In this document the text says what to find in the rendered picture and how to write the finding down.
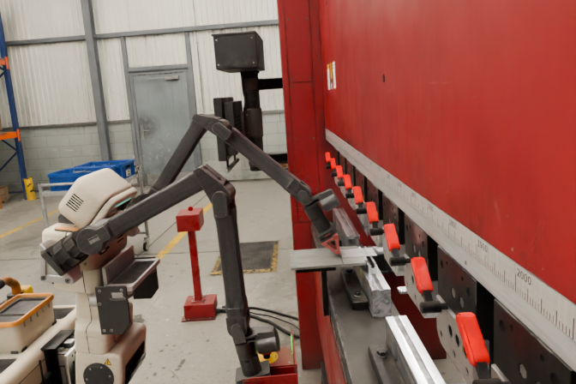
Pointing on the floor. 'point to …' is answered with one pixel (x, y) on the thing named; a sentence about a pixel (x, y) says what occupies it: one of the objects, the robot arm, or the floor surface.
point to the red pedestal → (187, 219)
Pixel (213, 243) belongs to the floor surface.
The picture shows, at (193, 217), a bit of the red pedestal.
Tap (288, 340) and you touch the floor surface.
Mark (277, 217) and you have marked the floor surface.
